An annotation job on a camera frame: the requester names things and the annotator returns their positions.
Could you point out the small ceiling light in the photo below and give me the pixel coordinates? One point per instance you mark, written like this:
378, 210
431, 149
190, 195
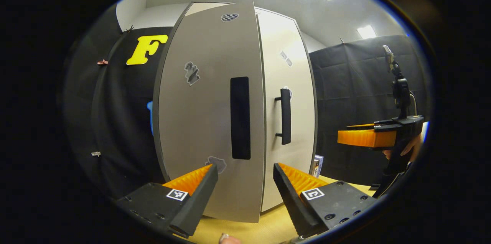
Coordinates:
366, 32

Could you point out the white cabinet door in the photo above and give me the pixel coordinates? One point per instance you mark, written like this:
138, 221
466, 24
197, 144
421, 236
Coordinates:
297, 63
199, 121

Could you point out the small blue white box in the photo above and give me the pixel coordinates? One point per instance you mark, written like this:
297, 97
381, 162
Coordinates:
317, 166

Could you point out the black backdrop cloth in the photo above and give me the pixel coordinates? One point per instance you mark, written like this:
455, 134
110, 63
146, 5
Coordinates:
353, 83
122, 121

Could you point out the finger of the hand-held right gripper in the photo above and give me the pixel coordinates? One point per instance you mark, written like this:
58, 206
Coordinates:
360, 138

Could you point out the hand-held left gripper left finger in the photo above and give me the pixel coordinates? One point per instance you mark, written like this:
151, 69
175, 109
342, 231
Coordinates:
197, 201

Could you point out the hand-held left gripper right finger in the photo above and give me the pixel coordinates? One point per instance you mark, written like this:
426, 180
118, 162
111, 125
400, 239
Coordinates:
293, 203

